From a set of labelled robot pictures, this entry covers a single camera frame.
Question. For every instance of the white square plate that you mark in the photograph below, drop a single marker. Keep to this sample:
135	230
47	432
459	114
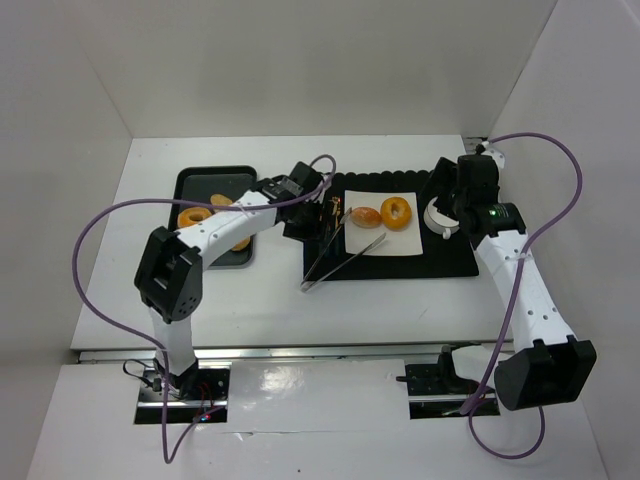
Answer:
404	242

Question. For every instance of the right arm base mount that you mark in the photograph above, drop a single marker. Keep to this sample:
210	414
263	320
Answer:
434	390

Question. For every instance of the metal tongs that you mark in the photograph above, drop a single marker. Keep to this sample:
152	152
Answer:
334	247

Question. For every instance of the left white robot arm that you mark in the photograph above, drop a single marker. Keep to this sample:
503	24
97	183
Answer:
170	274

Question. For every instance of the aluminium table edge rail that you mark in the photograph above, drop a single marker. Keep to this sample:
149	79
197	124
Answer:
303	352

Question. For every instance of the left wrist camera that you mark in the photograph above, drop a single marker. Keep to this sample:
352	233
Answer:
304	178

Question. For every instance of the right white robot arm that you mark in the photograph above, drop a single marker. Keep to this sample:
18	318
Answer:
550	365

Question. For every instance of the white cup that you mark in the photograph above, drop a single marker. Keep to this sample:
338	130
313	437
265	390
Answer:
439	223

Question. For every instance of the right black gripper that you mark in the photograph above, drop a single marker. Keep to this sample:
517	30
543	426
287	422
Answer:
445	187

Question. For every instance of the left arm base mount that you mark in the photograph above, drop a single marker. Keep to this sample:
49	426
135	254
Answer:
204	399

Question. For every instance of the small round bread bun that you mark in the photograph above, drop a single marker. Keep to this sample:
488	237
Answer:
241	245

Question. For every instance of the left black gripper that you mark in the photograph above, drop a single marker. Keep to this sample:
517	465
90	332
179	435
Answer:
310	220

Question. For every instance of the round sesame bun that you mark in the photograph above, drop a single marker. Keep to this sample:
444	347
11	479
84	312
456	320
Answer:
366	217

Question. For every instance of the oblong bread roll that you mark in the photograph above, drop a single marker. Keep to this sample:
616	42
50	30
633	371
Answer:
220	200

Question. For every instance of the glazed donut bread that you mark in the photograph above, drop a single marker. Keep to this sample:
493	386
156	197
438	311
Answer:
396	213

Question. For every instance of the dark baking tray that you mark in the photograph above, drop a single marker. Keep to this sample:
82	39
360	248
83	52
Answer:
198	184

